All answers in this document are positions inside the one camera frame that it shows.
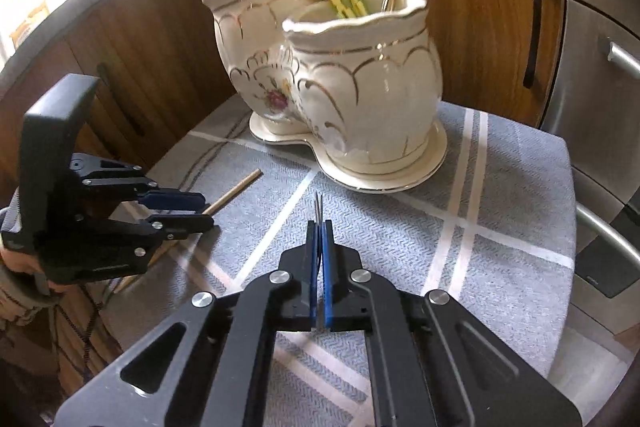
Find silver fork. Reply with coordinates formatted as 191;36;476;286
312;193;325;333

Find black cabinet handle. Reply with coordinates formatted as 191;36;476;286
522;0;545;89

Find wooden cabinet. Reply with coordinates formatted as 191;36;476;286
0;0;567;212

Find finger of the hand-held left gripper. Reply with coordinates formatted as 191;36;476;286
70;153;207;214
100;213;215;257

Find braided black cable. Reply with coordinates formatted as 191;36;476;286
59;282;109;408

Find curved steel oven handle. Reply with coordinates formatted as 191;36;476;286
575;201;640;274
607;41;640;81

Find gold chopstick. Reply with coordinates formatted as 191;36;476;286
116;168;264;294

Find grey plaid tablecloth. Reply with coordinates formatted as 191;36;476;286
100;99;576;427

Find person's left hand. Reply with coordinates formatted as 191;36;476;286
0;249;51;297

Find stainless steel oven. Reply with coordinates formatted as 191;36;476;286
537;0;640;338

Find cream ceramic double utensil holder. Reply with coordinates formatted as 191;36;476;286
201;0;448;195

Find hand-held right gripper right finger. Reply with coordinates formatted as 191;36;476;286
322;221;583;427

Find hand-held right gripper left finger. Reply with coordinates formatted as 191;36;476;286
54;222;321;427

